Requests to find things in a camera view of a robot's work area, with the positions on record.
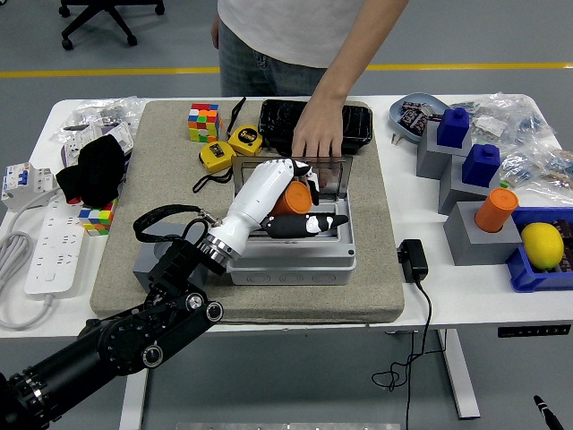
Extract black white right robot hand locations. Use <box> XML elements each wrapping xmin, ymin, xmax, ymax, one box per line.
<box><xmin>532</xmin><ymin>393</ymin><xmax>566</xmax><ymax>430</ymax></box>

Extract person's left hand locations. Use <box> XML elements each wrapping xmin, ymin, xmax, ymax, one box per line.
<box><xmin>291</xmin><ymin>100</ymin><xmax>346</xmax><ymax>188</ymax></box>

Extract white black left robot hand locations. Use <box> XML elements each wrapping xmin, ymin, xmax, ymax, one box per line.
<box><xmin>208</xmin><ymin>157</ymin><xmax>349</xmax><ymax>261</ymax></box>

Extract orange cylinder battery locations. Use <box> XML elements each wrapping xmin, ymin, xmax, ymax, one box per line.
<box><xmin>270</xmin><ymin>179</ymin><xmax>313</xmax><ymax>217</ymax></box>
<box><xmin>474</xmin><ymin>187</ymin><xmax>520</xmax><ymax>234</ymax></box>

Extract grey electrical box clear lid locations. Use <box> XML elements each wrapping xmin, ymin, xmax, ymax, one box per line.
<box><xmin>226</xmin><ymin>154</ymin><xmax>358</xmax><ymax>287</ymax></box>

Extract grey block with round hole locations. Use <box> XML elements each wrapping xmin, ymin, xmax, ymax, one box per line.
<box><xmin>132</xmin><ymin>241</ymin><xmax>210</xmax><ymax>292</ymax></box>

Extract black plastic case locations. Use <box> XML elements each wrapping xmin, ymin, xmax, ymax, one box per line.
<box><xmin>258</xmin><ymin>98</ymin><xmax>374</xmax><ymax>158</ymax></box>

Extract yellow tape measure round label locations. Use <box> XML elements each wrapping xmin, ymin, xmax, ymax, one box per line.
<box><xmin>227</xmin><ymin>124</ymin><xmax>264</xmax><ymax>158</ymax></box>

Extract person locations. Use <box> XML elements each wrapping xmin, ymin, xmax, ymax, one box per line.
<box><xmin>210</xmin><ymin>0</ymin><xmax>411</xmax><ymax>98</ymax></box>

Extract blue-grey dish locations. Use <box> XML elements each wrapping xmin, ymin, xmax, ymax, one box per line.
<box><xmin>388</xmin><ymin>92</ymin><xmax>451</xmax><ymax>144</ymax></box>

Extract black table control panel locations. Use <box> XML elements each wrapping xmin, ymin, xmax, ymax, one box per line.
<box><xmin>496</xmin><ymin>324</ymin><xmax>573</xmax><ymax>340</ymax></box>

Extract colourful puzzle cube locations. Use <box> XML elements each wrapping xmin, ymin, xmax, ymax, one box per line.
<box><xmin>78</xmin><ymin>199</ymin><xmax>120</xmax><ymax>237</ymax></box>
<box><xmin>187</xmin><ymin>102</ymin><xmax>223</xmax><ymax>143</ymax></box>

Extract white table leg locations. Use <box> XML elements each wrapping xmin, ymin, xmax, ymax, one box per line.
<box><xmin>118</xmin><ymin>338</ymin><xmax>156</xmax><ymax>430</ymax></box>
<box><xmin>436</xmin><ymin>329</ymin><xmax>483</xmax><ymax>421</ymax></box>

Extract dark wrapped packets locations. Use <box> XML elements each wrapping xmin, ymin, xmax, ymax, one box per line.
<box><xmin>399</xmin><ymin>100</ymin><xmax>443</xmax><ymax>135</ymax></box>

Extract grey-brown mat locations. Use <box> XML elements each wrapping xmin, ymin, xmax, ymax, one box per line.
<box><xmin>90</xmin><ymin>99</ymin><xmax>406</xmax><ymax>326</ymax></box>

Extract grey holder block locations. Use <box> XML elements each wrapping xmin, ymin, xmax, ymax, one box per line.
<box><xmin>442</xmin><ymin>200</ymin><xmax>525</xmax><ymax>268</ymax></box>
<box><xmin>437</xmin><ymin>156</ymin><xmax>502</xmax><ymax>216</ymax></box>
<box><xmin>415</xmin><ymin>119</ymin><xmax>474</xmax><ymax>181</ymax></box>

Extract black office chair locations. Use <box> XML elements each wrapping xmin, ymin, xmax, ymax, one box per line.
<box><xmin>57</xmin><ymin>0</ymin><xmax>167</xmax><ymax>51</ymax></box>

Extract blue block with knob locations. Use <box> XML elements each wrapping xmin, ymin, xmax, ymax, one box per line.
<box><xmin>460</xmin><ymin>142</ymin><xmax>501</xmax><ymax>188</ymax></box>
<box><xmin>436</xmin><ymin>107</ymin><xmax>471</xmax><ymax>148</ymax></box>

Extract clear plastic parts bags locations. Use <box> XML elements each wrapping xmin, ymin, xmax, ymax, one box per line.
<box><xmin>51</xmin><ymin>96</ymin><xmax>147</xmax><ymax>147</ymax></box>

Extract white packaged part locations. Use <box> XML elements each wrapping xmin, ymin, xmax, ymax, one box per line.
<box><xmin>106</xmin><ymin>121</ymin><xmax>135</xmax><ymax>156</ymax></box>

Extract blue storage bin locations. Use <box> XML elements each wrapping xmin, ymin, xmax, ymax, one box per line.
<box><xmin>505</xmin><ymin>206</ymin><xmax>573</xmax><ymax>295</ymax></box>

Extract black power adapter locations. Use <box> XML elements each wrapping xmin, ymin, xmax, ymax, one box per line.
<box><xmin>398</xmin><ymin>238</ymin><xmax>430</xmax><ymax>284</ymax></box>

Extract black cloth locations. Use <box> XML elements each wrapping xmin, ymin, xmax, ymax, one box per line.
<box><xmin>56</xmin><ymin>134</ymin><xmax>126</xmax><ymax>208</ymax></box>

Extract yellow lemon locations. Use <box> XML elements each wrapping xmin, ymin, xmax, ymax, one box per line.
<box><xmin>520</xmin><ymin>222</ymin><xmax>566</xmax><ymax>271</ymax></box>

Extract clear bags of components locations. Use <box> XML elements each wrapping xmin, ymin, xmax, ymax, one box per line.
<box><xmin>451</xmin><ymin>91</ymin><xmax>573</xmax><ymax>202</ymax></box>

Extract white power strip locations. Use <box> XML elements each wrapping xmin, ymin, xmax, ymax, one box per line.
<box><xmin>24</xmin><ymin>196</ymin><xmax>87</xmax><ymax>297</ymax></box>

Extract white circuit breaker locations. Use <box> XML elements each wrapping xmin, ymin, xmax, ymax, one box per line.
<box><xmin>1</xmin><ymin>161</ymin><xmax>57</xmax><ymax>211</ymax></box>

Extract yellow tape measure black strap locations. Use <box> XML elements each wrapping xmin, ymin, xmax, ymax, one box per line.
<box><xmin>192</xmin><ymin>140</ymin><xmax>239</xmax><ymax>194</ymax></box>

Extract thin black strap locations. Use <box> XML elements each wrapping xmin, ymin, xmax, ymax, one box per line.
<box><xmin>226</xmin><ymin>96</ymin><xmax>248</xmax><ymax>135</ymax></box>

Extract black adapter cord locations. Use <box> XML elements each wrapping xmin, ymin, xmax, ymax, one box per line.
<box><xmin>372</xmin><ymin>277</ymin><xmax>444</xmax><ymax>430</ymax></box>

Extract white wall socket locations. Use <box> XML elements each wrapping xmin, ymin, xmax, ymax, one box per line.
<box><xmin>60</xmin><ymin>133</ymin><xmax>93</xmax><ymax>168</ymax></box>

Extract white power strip cable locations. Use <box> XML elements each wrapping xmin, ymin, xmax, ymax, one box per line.
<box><xmin>0</xmin><ymin>186</ymin><xmax>64</xmax><ymax>331</ymax></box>

